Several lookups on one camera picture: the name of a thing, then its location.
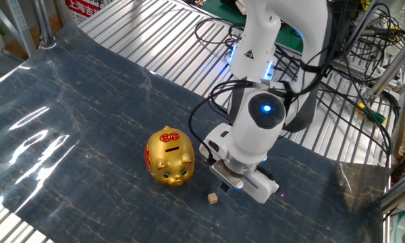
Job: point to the dark blue marble mat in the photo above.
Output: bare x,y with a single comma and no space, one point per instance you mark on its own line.
87,118

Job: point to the green base mat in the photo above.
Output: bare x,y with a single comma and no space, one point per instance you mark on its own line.
222,10

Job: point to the grey metal post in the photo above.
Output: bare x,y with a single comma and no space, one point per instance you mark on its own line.
42,20

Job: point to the perforated grey metal strut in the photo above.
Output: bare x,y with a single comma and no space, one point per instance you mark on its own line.
20,30

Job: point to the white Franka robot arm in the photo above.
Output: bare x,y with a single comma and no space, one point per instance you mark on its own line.
256,40

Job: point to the small wooden cube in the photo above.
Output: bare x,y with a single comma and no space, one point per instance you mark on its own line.
212,198

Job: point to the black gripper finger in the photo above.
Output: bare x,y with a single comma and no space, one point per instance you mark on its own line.
227,189
222,186

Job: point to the aluminium frame beam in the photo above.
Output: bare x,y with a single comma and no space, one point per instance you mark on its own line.
391,67

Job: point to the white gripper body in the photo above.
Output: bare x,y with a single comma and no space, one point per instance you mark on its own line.
216,141

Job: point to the gold piggy bank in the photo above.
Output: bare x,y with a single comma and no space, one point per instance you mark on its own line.
168,158

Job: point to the red white printed sign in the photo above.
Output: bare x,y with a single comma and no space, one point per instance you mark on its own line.
84,10

